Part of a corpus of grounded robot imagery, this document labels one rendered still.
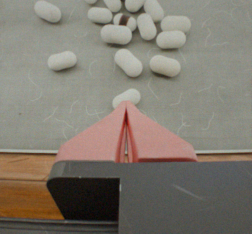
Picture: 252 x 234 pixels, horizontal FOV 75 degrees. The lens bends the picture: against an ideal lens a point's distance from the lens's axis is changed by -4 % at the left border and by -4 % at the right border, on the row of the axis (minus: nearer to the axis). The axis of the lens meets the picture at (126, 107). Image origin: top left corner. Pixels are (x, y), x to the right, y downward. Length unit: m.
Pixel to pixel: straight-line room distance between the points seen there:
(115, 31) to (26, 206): 0.20
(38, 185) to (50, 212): 0.03
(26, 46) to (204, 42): 0.24
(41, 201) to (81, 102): 0.11
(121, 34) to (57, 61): 0.08
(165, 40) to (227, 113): 0.11
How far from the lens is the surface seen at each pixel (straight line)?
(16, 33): 0.29
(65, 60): 0.21
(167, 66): 0.20
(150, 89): 0.21
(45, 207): 0.19
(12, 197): 0.21
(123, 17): 0.24
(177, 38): 0.23
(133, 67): 0.20
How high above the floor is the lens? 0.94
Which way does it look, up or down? 76 degrees down
